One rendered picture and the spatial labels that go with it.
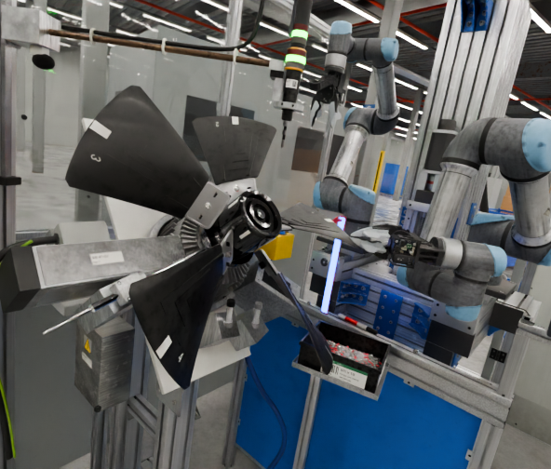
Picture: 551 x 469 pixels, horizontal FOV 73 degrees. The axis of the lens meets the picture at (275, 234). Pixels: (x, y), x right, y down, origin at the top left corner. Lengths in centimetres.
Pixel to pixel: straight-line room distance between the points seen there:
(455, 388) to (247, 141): 84
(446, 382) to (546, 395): 157
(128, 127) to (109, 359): 61
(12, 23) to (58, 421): 131
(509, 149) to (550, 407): 191
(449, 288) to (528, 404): 176
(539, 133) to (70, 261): 99
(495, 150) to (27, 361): 153
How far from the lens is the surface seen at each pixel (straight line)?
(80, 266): 73
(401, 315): 151
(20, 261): 71
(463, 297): 101
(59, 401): 169
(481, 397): 114
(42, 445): 177
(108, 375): 112
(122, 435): 136
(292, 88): 88
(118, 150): 75
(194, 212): 79
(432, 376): 116
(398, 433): 130
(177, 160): 76
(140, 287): 56
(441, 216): 106
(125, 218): 95
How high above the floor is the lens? 135
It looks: 12 degrees down
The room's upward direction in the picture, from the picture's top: 9 degrees clockwise
